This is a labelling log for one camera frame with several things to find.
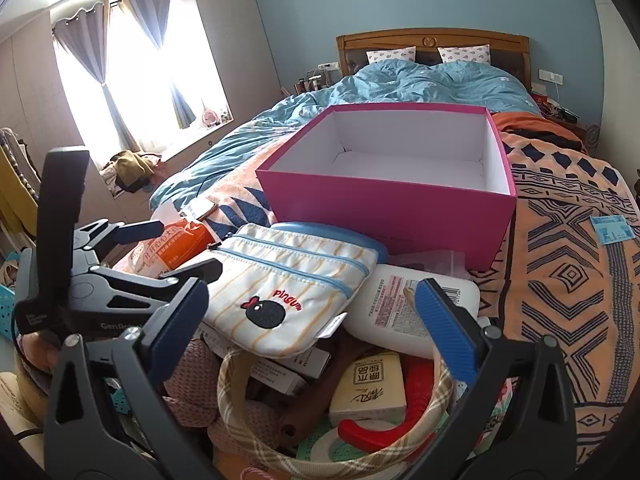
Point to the bedside bottles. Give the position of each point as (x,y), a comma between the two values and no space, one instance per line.
(312,82)

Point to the blue floral duvet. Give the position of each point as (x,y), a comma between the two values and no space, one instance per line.
(400,82)

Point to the wooden headboard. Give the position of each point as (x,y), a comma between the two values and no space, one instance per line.
(430,40)

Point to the striped zipper pouch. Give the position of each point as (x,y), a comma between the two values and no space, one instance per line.
(290,280)

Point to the black cloth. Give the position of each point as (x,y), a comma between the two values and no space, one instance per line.
(555,139)

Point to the cream soap box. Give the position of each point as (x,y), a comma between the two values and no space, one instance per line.
(367,390)

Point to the orange snack packet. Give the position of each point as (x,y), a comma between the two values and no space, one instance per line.
(175,255)

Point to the orange cloth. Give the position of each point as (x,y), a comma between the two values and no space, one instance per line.
(525,122)

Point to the white carton box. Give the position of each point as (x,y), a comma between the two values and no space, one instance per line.
(280,375)

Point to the smartphone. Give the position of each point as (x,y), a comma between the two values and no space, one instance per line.
(206,208)

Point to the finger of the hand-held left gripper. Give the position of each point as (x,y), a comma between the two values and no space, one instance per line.
(140,230)
(200,270)

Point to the white spotted pillow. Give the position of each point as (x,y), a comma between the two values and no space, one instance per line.
(465,54)
(392,55)

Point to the pink ornament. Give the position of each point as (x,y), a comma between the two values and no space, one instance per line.
(210,116)

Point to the blue card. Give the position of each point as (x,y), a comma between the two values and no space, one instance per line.
(609,229)

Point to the orange patterned blanket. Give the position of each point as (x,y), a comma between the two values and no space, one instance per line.
(550,260)

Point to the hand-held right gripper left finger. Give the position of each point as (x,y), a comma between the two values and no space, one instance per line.
(175,332)

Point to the white lotion bottle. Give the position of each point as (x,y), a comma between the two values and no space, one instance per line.
(385,310)

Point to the pink cardboard box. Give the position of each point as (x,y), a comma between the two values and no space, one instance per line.
(400,220)

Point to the grey curtain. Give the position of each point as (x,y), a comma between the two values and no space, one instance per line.
(155,25)
(85,55)

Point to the plaid headband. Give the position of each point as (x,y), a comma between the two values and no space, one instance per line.
(227,400)

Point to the pink knitted cloth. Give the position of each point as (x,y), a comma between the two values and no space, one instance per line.
(192,385)

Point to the yellow garment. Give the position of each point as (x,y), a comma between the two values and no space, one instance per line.
(15,195)

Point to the pile of clothes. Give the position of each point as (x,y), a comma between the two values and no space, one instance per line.
(130,167)

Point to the red headband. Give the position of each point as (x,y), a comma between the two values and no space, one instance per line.
(365,437)

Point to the white wall socket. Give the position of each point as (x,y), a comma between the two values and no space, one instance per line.
(550,76)
(328,66)

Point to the cluttered wooden nightstand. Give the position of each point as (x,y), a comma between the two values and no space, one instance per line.
(565,115)

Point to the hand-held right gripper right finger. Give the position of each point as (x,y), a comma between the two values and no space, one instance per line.
(445,332)

